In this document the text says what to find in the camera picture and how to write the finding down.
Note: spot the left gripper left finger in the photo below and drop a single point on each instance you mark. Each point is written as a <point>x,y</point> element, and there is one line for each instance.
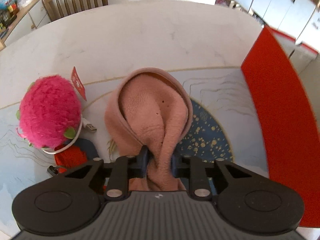
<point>122,170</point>

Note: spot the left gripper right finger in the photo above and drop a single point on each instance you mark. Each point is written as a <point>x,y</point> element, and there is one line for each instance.
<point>193,169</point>

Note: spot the red knit cloth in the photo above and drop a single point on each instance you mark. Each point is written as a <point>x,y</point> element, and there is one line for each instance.
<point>70,158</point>

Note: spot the pink fleece hat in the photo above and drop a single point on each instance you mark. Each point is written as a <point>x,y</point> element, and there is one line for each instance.
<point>150,108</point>

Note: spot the pink fuzzy strawberry plush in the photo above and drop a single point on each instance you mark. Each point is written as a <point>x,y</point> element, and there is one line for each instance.
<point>49,113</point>

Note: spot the red white cardboard box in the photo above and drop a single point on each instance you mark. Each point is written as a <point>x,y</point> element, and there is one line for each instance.
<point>288,125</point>

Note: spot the blue gold-speckled placemat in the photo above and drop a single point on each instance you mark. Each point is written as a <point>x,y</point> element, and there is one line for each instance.
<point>205,138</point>

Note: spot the red hang tag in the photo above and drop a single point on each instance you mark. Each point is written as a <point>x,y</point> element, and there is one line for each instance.
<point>78,85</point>

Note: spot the white sideboard cabinet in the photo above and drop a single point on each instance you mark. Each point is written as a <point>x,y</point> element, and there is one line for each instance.
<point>29,18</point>

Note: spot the white wall cabinet unit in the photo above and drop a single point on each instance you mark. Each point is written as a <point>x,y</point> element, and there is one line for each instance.
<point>299,19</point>

